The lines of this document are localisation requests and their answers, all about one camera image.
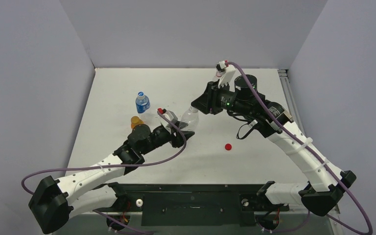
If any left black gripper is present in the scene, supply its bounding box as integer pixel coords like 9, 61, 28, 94
140, 120, 193, 155

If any clear plastic bottle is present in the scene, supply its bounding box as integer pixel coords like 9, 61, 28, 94
179, 106, 199, 131

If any orange juice bottle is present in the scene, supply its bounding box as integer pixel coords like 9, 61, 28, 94
130, 116, 144, 129

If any blue label water bottle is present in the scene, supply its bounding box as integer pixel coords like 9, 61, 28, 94
135, 95, 150, 114

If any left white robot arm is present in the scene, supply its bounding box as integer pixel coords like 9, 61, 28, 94
28, 124, 195, 234

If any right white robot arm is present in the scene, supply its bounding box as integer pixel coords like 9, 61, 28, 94
191, 74, 356, 216

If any red label water bottle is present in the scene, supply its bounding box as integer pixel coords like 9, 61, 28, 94
212, 71, 222, 82

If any red bottle cap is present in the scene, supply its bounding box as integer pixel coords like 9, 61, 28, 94
224, 143, 232, 151

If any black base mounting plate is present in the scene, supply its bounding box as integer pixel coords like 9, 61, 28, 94
61, 183, 322, 228

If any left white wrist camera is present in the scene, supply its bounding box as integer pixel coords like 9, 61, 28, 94
157, 108, 178, 132

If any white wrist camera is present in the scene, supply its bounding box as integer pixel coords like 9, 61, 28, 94
157, 108, 178, 132
216, 60, 236, 88

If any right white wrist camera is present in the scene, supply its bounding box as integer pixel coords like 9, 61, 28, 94
216, 60, 236, 88

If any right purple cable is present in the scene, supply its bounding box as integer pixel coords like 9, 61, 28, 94
226, 61, 374, 235

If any aluminium rail frame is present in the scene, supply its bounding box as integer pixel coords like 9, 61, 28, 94
267, 70, 343, 216

